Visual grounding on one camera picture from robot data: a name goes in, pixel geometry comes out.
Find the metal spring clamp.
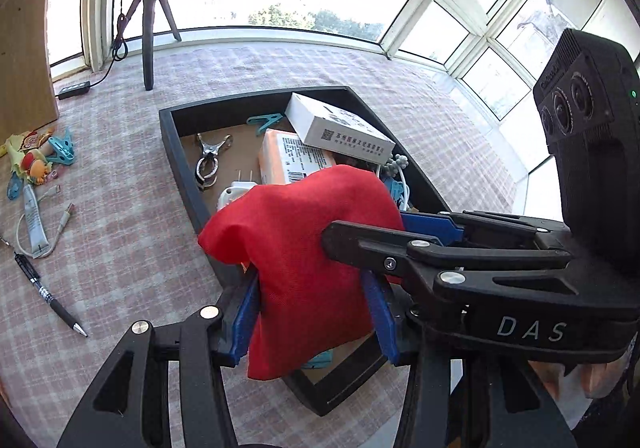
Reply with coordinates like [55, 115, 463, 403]
[194, 133, 235, 191]

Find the grey flower cable clip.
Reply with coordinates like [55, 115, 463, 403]
[377, 153, 408, 179]

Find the peach packet with label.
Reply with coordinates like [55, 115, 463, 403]
[257, 129, 338, 186]

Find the oak wooden board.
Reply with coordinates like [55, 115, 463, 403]
[0, 0, 61, 143]

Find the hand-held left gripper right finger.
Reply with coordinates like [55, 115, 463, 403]
[361, 272, 576, 448]

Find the white USB cable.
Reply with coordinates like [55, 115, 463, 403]
[16, 185, 76, 259]

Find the small white tube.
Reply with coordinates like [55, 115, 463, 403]
[22, 183, 50, 259]

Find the small teal clothespin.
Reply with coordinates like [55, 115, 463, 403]
[246, 113, 285, 136]

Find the white floral cardboard box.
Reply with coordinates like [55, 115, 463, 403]
[284, 92, 397, 165]

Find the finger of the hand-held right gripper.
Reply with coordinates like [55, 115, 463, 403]
[321, 219, 588, 309]
[400, 209, 573, 251]

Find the black tripod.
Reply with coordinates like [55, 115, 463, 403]
[112, 0, 183, 91]

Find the ring light cable with remote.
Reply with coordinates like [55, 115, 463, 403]
[57, 12, 128, 101]

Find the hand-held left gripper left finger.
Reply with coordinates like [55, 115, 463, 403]
[57, 273, 261, 448]

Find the light blue sachet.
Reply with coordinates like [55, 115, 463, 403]
[300, 348, 335, 370]

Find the white charger plug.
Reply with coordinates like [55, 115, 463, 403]
[216, 170, 258, 213]

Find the black pen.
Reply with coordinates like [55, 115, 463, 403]
[14, 253, 89, 339]

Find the light blue plastic clip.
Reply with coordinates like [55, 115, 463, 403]
[385, 178, 413, 211]

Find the cartoon figure packet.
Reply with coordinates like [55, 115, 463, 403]
[20, 128, 61, 183]

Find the yellow green cloth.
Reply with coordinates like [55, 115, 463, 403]
[2, 133, 36, 179]

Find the black tray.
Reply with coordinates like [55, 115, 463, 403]
[158, 86, 453, 418]

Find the red cloth pouch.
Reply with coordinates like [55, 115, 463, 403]
[197, 164, 407, 381]

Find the person's right hand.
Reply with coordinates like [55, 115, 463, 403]
[527, 348, 633, 401]

